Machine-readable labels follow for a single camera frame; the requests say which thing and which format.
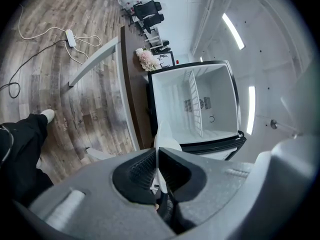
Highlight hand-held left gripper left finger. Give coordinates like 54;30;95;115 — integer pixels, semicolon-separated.
12;147;181;240

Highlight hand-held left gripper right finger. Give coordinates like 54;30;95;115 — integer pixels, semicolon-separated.
158;136;316;240

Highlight white plate of food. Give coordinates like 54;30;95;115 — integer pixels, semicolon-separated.
153;120;183;194

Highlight black fridge white interior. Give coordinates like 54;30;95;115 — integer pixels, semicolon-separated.
145;60;248;162

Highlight long ceiling light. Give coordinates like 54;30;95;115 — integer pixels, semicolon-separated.
246;85;257;136
221;12;246;51

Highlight person's black trouser leg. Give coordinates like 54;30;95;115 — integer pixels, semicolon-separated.
0;113;55;208

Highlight person's white shoe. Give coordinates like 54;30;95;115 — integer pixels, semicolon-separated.
40;108;56;124

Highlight brown table white legs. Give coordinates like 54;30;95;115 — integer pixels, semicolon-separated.
68;25;161;161

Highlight framed black ink picture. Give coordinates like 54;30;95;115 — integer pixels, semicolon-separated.
149;51;175;71

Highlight pale pink flower bouquet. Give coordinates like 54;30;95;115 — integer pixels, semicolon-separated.
135;47;161;72

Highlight white power strip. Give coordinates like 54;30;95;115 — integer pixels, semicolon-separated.
65;29;77;48

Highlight white background desk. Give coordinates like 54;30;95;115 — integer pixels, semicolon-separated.
143;27;164;50

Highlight black mesh office chair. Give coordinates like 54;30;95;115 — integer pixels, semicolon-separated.
121;0;163;23
128;13;166;35

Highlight clear water jug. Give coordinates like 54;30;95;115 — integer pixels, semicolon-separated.
117;0;143;10

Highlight white wire fridge shelf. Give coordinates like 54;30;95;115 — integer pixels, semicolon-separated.
188;70;204;138

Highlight black floor cable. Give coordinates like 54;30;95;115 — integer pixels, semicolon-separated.
0;39;69;100

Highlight white power cable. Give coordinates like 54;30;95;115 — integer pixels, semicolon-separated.
18;3;102;65

